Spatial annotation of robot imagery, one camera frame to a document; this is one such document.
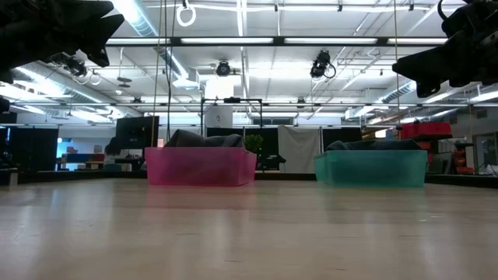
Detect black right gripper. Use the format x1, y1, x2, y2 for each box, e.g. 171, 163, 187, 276
391, 0, 498, 99

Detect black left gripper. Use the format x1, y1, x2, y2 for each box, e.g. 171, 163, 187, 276
0, 0, 126, 85

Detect dark blue knit hat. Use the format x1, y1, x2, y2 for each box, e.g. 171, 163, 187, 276
344, 138, 424, 152

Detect grey bucket hat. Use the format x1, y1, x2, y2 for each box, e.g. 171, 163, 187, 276
163, 128, 211, 149

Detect red storage bins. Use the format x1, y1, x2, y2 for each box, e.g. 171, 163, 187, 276
399, 121, 453, 141

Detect green translucent plastic bin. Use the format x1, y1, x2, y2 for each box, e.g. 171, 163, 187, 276
313, 149, 430, 189

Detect black monitor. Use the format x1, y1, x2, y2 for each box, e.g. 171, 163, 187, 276
114, 115, 160, 151

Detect person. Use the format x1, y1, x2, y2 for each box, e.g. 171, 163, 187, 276
103, 135, 123, 158

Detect grey hanging cloth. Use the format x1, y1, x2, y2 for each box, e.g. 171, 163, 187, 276
277, 124, 323, 174

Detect pink translucent plastic bin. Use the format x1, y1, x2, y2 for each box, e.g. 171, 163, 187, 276
144, 146, 258, 187

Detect green leafy plant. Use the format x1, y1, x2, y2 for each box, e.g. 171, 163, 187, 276
244, 133, 265, 155

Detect white hanging ring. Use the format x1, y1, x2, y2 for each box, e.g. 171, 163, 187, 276
175, 0, 198, 28

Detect black ceiling camera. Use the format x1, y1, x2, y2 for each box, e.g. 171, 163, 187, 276
215, 59, 233, 78
309, 49, 337, 79

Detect overhead light bar frame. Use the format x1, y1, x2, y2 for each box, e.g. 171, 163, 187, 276
103, 35, 449, 48

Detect black metal stand frame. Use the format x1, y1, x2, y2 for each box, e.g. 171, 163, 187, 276
199, 96, 265, 138

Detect black aluminium table frame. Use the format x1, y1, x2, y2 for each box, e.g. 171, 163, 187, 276
0, 168, 498, 191

